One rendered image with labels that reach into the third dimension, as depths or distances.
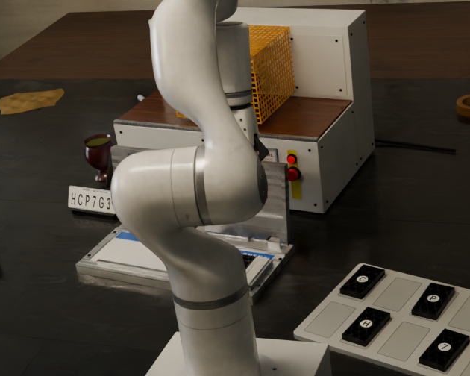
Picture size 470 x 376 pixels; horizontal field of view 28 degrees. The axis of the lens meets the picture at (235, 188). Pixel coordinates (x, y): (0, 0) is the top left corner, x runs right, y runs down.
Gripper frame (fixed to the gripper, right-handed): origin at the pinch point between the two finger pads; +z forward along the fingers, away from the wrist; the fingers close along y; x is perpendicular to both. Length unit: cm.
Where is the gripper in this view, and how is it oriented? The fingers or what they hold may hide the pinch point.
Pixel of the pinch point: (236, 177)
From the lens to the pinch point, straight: 193.0
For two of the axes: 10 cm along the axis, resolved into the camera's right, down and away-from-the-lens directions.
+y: 8.6, 1.1, -4.9
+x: 5.0, -3.0, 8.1
